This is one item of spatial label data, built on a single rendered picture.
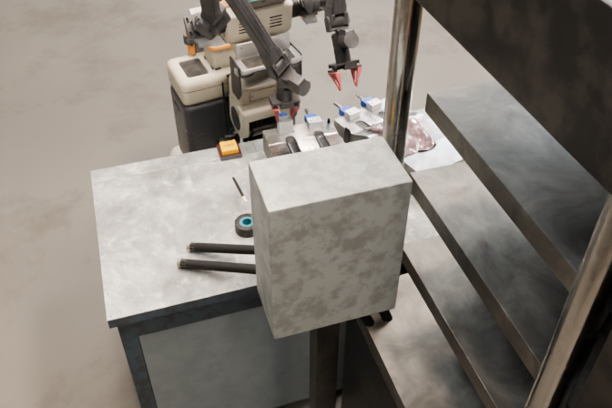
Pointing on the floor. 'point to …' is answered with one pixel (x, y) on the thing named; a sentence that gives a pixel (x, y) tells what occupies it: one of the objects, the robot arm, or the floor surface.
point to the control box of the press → (328, 244)
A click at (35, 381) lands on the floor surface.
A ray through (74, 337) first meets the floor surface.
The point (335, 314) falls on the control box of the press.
